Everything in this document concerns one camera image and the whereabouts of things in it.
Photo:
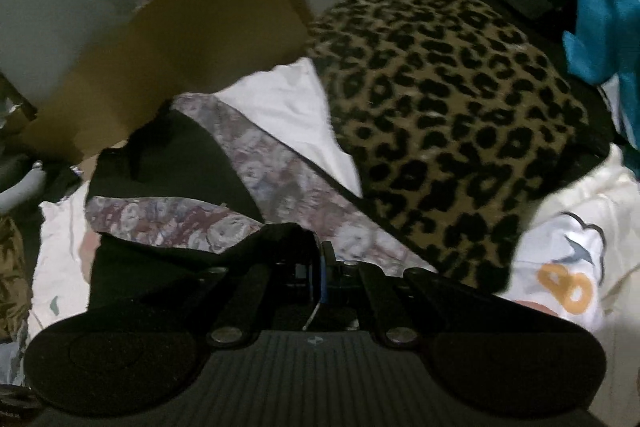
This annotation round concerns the teal printed bag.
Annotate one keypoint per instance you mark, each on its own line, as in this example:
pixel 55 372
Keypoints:
pixel 600 7

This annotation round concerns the grey neck pillow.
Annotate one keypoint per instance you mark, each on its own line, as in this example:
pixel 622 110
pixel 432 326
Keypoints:
pixel 30 182

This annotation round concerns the grey upright board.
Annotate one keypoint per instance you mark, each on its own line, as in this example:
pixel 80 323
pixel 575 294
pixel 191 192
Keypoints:
pixel 60 7

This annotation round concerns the black garment with floral lining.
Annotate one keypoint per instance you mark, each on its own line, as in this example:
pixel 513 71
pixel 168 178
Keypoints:
pixel 175 157

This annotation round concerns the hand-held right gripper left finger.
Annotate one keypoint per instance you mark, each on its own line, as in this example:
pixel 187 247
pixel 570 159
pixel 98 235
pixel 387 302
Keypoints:
pixel 245 302

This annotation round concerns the blue-grey garment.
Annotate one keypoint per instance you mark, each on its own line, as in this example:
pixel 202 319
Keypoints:
pixel 12 359

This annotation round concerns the leopard print garment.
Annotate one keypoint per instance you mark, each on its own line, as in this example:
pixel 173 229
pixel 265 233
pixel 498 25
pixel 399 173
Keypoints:
pixel 450 107

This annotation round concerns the brown fringed garment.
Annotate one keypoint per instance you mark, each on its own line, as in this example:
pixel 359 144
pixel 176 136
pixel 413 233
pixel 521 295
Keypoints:
pixel 12 277

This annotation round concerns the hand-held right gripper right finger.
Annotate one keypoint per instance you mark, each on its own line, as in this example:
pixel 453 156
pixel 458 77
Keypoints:
pixel 326 279

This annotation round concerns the plain black garment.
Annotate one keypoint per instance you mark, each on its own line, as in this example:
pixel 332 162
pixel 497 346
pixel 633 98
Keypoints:
pixel 67 187

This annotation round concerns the flat cardboard box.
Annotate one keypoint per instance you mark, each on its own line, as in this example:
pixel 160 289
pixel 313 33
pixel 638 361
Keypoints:
pixel 200 32

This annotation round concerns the silver foil bag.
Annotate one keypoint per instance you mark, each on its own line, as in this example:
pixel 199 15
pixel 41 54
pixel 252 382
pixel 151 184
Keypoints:
pixel 12 114

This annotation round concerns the white bear printed blanket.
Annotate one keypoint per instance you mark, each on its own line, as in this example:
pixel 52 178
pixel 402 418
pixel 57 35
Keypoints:
pixel 290 102

